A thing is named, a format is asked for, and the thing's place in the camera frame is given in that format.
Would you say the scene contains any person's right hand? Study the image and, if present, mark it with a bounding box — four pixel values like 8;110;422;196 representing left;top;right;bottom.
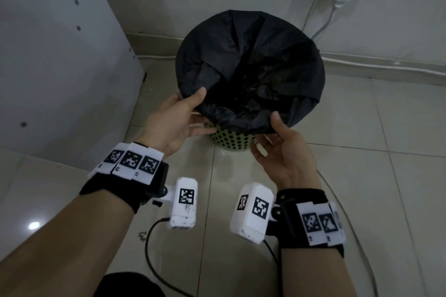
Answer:
249;111;323;192

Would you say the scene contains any person's left hand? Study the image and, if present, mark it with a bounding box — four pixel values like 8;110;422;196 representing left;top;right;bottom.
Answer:
134;87;216;159

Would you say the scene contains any green plastic waste basket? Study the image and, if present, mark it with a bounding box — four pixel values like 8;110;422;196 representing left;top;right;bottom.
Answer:
208;121;257;152

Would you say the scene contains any new black bin liner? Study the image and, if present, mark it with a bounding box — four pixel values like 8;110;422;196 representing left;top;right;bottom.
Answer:
175;9;327;135

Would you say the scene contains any person's left forearm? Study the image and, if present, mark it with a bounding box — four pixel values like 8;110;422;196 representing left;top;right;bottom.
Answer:
0;188;135;297

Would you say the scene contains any black wristband with marker tags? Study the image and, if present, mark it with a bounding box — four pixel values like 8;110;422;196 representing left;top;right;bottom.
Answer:
270;188;348;258
79;142;170;214

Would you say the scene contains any white desk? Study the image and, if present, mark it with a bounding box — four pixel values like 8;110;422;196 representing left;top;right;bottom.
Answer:
0;0;147;172

